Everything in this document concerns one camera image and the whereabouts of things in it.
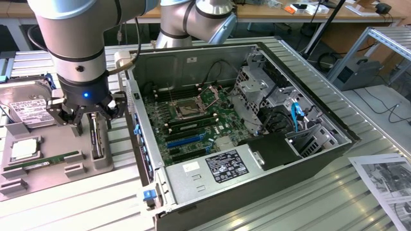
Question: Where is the thick black camera cable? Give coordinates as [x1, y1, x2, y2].
[27, 16, 142, 75]

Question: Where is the green motherboard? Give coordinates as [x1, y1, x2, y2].
[143, 85, 255, 167]

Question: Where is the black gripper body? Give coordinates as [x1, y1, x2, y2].
[59, 71, 112, 114]

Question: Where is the green RAM stick with label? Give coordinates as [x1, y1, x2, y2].
[4, 151, 80, 169]

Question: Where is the silver chipset heat sink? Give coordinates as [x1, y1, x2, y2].
[214, 137, 238, 151]

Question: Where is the long black expansion slot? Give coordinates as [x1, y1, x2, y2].
[171, 148, 209, 162]
[165, 129, 206, 143]

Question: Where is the silver power supply with label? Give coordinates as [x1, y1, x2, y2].
[163, 141, 267, 205]

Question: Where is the metal disk bay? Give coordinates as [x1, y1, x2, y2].
[231, 65, 273, 118]

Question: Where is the open black PC case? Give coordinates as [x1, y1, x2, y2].
[115, 42, 361, 231]

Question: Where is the black graphics card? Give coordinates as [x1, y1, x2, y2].
[87, 111, 106, 158]

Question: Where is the grey box device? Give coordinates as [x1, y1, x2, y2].
[334, 58, 385, 91]

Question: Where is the grey parts rack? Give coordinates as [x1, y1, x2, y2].
[0, 88, 115, 202]

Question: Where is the hard disk with white label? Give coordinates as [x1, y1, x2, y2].
[0, 73, 62, 129]

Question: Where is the white box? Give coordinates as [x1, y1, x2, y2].
[291, 2, 330, 15]

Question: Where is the black power wire bundle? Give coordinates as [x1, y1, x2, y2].
[257, 107, 291, 135]

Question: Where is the black power adapter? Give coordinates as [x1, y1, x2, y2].
[375, 2, 393, 14]

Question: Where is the printed paper sheet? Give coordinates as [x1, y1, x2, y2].
[349, 153, 411, 231]

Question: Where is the metal socket cover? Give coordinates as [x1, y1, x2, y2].
[195, 85, 222, 108]

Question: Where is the aluminium bracket with blue clip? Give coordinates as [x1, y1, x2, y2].
[0, 51, 16, 84]

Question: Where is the blue wire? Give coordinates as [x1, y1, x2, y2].
[291, 102, 305, 133]

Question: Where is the aluminium profile frame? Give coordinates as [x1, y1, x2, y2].
[326, 26, 411, 85]

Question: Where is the grey cable with connector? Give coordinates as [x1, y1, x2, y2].
[116, 23, 126, 46]

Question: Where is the black tripod pole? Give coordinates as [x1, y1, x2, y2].
[303, 0, 346, 55]

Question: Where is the blue expansion slot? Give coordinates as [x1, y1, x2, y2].
[166, 135, 209, 149]

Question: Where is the thin black cable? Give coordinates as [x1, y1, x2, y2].
[353, 88, 411, 124]

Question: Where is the dark RAM stick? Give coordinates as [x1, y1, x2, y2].
[167, 117, 218, 133]

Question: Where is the silver CPU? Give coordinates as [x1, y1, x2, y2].
[11, 139, 39, 161]

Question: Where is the CPU socket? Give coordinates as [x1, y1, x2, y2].
[171, 98, 202, 120]

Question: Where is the wooden desk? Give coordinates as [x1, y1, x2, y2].
[0, 0, 409, 51]

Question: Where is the thin metal locking lever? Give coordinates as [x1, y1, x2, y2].
[167, 81, 177, 105]

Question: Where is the blue case latch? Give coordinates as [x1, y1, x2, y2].
[141, 190, 158, 202]

